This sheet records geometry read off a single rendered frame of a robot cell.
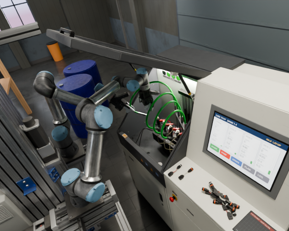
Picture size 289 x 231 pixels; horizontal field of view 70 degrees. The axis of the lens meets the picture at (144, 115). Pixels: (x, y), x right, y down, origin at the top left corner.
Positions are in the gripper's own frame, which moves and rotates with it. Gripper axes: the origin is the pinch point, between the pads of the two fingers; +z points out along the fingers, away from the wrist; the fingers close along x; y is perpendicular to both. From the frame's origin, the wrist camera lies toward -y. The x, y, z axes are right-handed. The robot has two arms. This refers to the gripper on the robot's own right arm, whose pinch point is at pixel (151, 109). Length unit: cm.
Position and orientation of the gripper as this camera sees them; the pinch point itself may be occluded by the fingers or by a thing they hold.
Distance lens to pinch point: 162.2
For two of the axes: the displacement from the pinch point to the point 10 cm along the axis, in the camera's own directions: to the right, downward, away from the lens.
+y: -8.0, 4.6, -3.9
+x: 5.8, 4.0, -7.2
